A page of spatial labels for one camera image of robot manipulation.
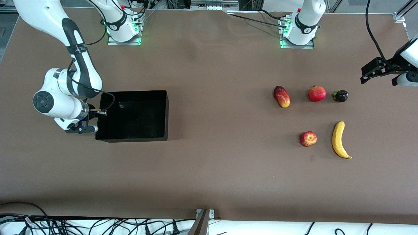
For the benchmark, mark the grey power strip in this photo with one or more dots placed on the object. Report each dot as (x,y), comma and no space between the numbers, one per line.
(214,7)

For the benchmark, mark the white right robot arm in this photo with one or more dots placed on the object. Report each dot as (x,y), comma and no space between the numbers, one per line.
(42,13)

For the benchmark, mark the red yellow mango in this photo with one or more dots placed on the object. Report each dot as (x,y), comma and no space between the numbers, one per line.
(281,97)

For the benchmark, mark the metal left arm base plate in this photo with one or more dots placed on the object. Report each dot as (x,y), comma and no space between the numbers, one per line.
(297,46)

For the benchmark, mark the black rectangular plastic tray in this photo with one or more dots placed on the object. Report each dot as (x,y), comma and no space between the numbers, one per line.
(137,120)

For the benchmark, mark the yellow banana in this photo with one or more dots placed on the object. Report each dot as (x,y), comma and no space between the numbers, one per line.
(338,140)

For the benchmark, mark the dark purple mangosteen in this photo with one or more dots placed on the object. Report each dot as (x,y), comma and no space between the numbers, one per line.
(341,96)

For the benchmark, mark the aluminium profile post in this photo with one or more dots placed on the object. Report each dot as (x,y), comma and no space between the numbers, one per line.
(200,225)

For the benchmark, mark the aluminium frame bar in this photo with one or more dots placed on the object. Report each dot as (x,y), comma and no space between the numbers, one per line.
(399,17)

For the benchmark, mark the red pomegranate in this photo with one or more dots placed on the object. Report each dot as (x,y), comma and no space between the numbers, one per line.
(317,94)

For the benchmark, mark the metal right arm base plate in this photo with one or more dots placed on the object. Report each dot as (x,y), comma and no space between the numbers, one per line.
(124,43)

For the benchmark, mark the red yellow apple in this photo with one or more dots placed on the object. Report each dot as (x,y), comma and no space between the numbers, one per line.
(308,139)

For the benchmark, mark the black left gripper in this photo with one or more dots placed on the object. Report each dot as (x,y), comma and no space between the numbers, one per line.
(391,65)

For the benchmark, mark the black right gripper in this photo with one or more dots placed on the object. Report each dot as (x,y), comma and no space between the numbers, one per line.
(92,107)

